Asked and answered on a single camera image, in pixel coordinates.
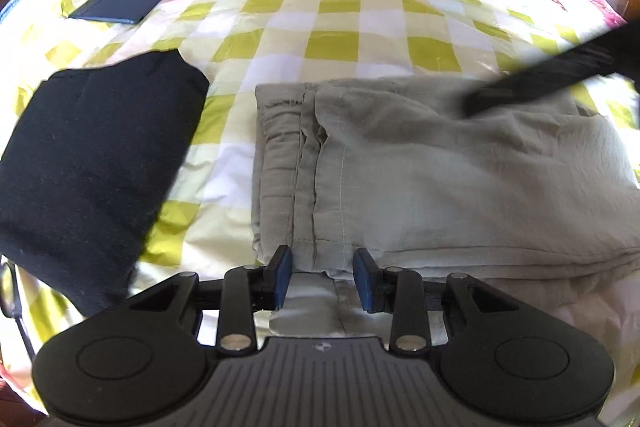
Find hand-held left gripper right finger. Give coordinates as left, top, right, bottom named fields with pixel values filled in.
left=352, top=249, right=521, bottom=354

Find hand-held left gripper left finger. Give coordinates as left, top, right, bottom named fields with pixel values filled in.
left=125, top=245, right=293, bottom=354

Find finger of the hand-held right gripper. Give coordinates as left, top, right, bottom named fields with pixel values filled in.
left=465, top=19, right=640, bottom=118

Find light grey pants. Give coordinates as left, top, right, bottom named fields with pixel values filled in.
left=252, top=74, right=640, bottom=339

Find black folded cloth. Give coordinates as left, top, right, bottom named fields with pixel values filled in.
left=0, top=49, right=211, bottom=319

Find dark blue tablet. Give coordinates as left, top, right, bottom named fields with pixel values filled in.
left=67, top=0, right=174, bottom=26

